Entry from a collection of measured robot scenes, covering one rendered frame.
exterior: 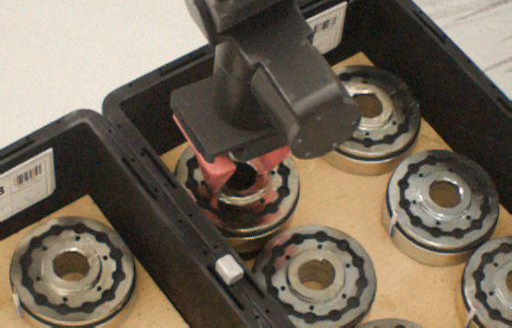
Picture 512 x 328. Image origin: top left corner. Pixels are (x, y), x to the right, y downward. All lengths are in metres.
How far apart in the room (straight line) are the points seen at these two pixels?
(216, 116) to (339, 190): 0.19
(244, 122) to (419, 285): 0.23
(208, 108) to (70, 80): 0.40
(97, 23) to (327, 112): 0.59
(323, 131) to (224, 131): 0.12
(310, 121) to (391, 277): 0.27
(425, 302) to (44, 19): 0.56
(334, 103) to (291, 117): 0.03
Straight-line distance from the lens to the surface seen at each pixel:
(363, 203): 1.15
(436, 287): 1.12
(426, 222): 1.11
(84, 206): 1.14
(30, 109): 1.36
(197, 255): 0.99
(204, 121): 1.00
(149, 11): 1.45
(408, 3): 1.17
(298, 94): 0.88
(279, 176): 1.10
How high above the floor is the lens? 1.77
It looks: 55 degrees down
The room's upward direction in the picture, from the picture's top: 4 degrees clockwise
